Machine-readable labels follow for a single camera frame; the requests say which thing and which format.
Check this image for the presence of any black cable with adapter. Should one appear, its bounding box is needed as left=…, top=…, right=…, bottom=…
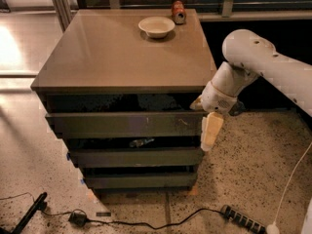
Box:
left=0, top=192, right=228, bottom=231

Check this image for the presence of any orange soda can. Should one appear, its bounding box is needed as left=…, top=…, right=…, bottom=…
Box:
left=172, top=1, right=186, bottom=24

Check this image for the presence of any brown drawer cabinet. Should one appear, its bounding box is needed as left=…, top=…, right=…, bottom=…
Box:
left=30, top=8, right=218, bottom=195

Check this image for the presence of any white cable with plug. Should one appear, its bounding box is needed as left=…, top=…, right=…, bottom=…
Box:
left=265, top=141, right=312, bottom=234

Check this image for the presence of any white bowl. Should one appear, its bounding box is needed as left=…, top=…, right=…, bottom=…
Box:
left=138, top=17, right=176, bottom=39

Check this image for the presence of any black power strip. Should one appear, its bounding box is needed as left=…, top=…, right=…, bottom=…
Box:
left=221, top=205, right=266, bottom=234

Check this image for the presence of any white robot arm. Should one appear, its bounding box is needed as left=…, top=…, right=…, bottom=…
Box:
left=190, top=29, right=312, bottom=151

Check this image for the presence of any black stand leg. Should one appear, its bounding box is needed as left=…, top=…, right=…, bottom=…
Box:
left=0, top=192, right=48, bottom=234

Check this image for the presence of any drawer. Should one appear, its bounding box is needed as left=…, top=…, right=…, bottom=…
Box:
left=84, top=173, right=197, bottom=190
left=69, top=147, right=204, bottom=168
left=46, top=111, right=204, bottom=138

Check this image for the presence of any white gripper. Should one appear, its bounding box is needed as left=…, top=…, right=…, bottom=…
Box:
left=190, top=82, right=246, bottom=152

